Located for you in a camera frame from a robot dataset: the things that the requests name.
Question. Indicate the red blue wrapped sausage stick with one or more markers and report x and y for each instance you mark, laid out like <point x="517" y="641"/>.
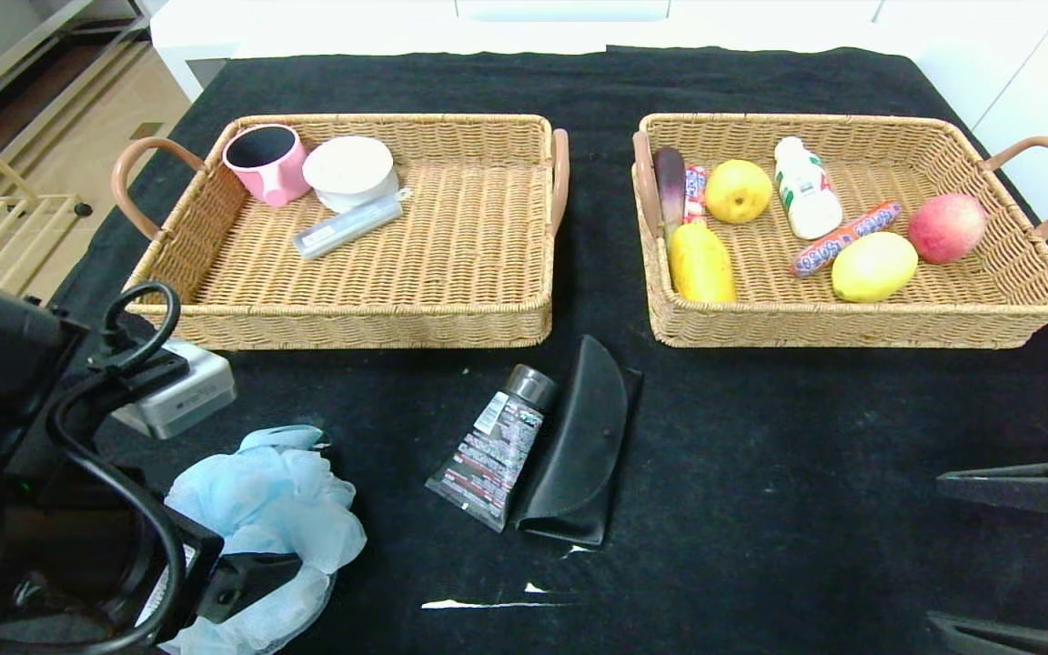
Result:
<point x="847" y="238"/>

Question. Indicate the black leather pouch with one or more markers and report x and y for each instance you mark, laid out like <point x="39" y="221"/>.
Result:
<point x="583" y="446"/>

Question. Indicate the grey metal shelf frame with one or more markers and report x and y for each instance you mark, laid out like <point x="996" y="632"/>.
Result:
<point x="5" y="55"/>

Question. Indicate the wicker basket holding household items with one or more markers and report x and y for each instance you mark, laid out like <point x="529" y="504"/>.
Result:
<point x="451" y="255"/>

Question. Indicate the red candy packet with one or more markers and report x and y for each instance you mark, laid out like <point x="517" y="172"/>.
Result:
<point x="696" y="193"/>

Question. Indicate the white cabinet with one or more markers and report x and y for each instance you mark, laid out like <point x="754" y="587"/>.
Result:
<point x="1042" y="82"/>

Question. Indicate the red apple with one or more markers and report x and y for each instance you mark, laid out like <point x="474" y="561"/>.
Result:
<point x="946" y="227"/>

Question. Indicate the yellow lemon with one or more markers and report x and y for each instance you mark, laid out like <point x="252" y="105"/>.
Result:
<point x="873" y="267"/>

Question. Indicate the long yellow mango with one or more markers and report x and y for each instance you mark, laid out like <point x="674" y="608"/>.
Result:
<point x="701" y="266"/>

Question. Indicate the purple eggplant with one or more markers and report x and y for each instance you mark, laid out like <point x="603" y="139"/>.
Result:
<point x="670" y="186"/>

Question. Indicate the light blue bath loofah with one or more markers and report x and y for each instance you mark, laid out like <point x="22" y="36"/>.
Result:
<point x="278" y="500"/>

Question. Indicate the pink plastic cup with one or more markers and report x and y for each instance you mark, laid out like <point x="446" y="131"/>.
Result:
<point x="278" y="180"/>

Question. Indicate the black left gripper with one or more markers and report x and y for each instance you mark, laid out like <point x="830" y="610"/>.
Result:
<point x="189" y="566"/>

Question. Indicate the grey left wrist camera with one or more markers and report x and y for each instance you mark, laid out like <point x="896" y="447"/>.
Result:
<point x="178" y="396"/>

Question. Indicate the white round bowl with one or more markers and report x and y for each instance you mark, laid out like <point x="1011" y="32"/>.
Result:
<point x="349" y="171"/>

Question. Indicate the black cleanser tube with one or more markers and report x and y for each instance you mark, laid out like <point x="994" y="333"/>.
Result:
<point x="490" y="450"/>

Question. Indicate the yellow pear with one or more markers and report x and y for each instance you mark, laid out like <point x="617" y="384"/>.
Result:
<point x="738" y="193"/>

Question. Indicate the white milk drink bottle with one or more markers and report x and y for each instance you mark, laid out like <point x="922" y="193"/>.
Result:
<point x="808" y="191"/>

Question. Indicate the grey translucent toothbrush case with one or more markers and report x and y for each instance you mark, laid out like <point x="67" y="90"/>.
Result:
<point x="345" y="226"/>

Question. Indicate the wooden slatted rack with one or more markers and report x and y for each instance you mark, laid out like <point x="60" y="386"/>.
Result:
<point x="24" y="227"/>

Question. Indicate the wicker basket holding food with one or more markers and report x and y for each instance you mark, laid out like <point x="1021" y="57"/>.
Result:
<point x="961" y="155"/>

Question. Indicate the black tablecloth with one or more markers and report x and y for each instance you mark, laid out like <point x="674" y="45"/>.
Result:
<point x="597" y="82"/>

